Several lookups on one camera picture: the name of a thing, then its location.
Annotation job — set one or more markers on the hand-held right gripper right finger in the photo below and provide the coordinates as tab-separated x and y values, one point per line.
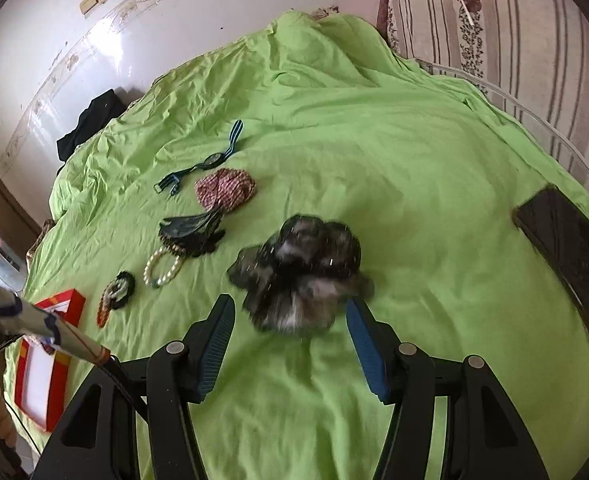
369	355

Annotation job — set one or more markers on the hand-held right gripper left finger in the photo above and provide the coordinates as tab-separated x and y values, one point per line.
214	345

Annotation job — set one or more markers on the dark grey fluffy scrunchie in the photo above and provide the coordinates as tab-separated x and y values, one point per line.
299	260

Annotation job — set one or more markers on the red cardboard box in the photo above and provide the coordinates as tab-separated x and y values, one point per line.
72	305

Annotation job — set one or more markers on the red plaid scrunchie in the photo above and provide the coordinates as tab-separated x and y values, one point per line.
224	187

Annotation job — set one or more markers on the black hair claw clip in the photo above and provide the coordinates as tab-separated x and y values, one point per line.
189	227

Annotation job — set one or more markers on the green bedsheet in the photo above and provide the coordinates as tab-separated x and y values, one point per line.
374	160

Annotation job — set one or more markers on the black smartphone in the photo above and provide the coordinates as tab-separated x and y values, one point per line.
564	260

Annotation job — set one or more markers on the wooden door with glass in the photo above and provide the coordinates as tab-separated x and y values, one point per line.
4	200

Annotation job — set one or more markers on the black cloth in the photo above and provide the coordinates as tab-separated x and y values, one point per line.
92	120

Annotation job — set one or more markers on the striped floral sofa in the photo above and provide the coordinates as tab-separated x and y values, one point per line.
524	35

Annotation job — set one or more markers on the white thin stick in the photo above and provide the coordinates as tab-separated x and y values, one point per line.
464	6

